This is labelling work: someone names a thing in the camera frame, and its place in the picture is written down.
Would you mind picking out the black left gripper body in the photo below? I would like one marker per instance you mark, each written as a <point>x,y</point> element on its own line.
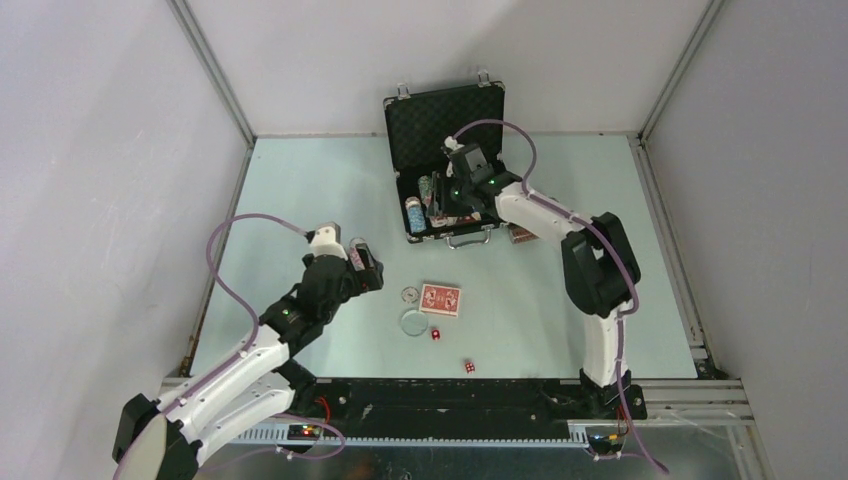
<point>353,282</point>

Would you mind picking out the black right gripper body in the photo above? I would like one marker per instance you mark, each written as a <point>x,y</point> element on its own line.
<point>457,191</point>

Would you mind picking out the green poker chip stack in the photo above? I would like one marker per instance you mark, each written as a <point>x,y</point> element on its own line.
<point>426,189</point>

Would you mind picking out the single white grey chip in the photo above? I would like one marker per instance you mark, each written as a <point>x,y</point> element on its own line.
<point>410,295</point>

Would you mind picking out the red playing card deck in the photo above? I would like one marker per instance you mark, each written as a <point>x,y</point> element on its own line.
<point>440,300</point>

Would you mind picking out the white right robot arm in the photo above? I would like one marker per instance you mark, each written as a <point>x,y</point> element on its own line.
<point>599,266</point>

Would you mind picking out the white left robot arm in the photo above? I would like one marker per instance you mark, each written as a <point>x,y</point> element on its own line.
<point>171,437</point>

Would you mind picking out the blue poker chip stack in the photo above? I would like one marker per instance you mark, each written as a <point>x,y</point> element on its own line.
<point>415,215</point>

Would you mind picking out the orange black chip stack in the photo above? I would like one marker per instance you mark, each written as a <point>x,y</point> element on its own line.
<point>518,235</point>

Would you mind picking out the black aluminium poker case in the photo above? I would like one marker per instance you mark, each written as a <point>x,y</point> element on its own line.
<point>417,125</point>

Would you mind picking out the clear round dealer button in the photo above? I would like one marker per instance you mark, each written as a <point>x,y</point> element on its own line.
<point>414,323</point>

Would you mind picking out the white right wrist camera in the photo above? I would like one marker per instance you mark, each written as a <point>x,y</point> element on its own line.
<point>464,149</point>

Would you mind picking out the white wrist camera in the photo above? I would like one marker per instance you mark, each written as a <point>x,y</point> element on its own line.
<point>464,149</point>
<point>325,240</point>

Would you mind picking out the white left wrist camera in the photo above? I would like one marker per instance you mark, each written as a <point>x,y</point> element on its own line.
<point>325,240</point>

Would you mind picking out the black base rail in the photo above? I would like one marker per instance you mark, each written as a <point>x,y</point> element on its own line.
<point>462,409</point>

